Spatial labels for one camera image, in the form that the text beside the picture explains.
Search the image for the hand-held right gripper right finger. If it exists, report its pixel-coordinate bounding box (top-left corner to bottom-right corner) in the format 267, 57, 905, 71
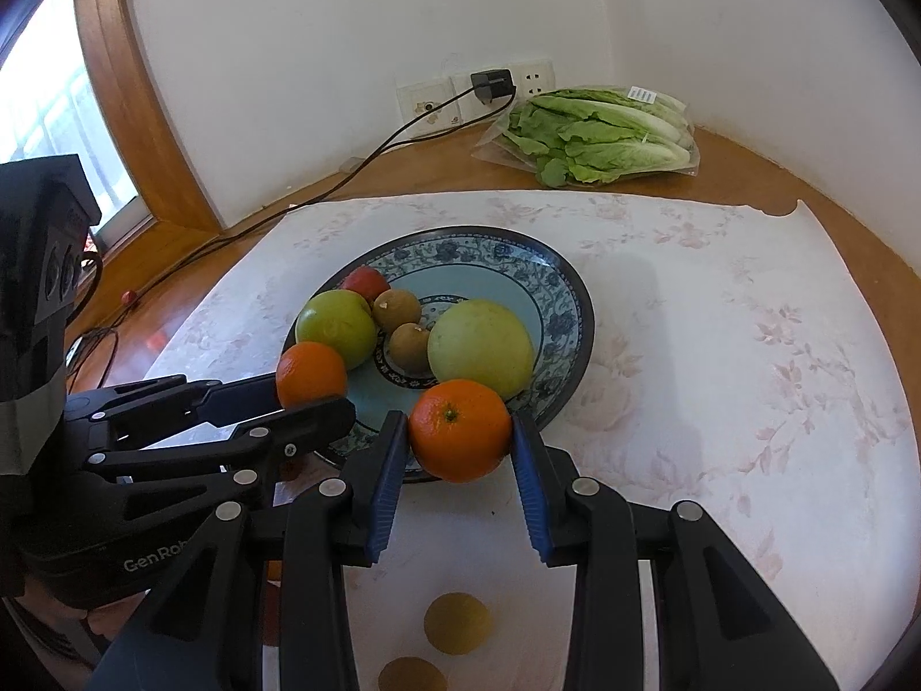
509, 413, 843, 691

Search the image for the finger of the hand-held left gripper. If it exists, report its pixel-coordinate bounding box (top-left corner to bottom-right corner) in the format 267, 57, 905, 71
82, 396, 357, 498
63, 373, 283, 440

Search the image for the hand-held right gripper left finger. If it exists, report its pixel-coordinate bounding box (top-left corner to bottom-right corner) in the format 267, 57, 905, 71
86, 410, 411, 691

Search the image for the orange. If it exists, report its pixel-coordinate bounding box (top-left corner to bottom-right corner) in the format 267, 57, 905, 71
275, 340, 350, 411
408, 378, 514, 485

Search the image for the green apple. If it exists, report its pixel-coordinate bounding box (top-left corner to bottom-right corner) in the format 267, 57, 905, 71
295, 290, 379, 370

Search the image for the brown kiwi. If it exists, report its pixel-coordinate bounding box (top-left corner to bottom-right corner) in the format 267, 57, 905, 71
389, 322, 434, 377
423, 592, 492, 656
378, 656, 447, 691
372, 290, 423, 334

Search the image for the large green round fruit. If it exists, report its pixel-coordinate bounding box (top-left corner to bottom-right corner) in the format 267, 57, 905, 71
427, 300, 537, 400

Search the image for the red apple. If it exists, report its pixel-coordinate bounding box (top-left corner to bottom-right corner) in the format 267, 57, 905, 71
340, 265, 391, 303

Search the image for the blue patterned ceramic plate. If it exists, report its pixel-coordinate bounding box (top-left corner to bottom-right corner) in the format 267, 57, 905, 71
282, 226, 597, 485

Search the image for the white floral table mat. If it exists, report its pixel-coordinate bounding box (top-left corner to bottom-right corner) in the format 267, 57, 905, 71
144, 189, 911, 691

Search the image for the window pane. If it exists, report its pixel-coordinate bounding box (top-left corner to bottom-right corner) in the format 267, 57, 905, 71
0, 0, 155, 231

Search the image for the bagged green lettuce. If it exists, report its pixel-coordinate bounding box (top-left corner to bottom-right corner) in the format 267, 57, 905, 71
471, 86, 701, 189

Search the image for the black plug-in charger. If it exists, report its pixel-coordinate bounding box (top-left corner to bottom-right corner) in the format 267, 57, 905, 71
470, 69, 516, 103

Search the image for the wooden window frame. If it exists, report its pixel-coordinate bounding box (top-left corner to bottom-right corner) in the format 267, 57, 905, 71
72, 0, 231, 282

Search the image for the black cable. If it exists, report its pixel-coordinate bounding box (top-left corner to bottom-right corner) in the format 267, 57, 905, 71
64, 86, 519, 404

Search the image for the white coaxial wall socket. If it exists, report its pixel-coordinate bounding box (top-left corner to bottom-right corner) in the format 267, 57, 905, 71
395, 81, 456, 136

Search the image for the white wall power socket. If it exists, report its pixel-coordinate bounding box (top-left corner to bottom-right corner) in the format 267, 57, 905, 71
452, 72, 515, 125
511, 59, 557, 98

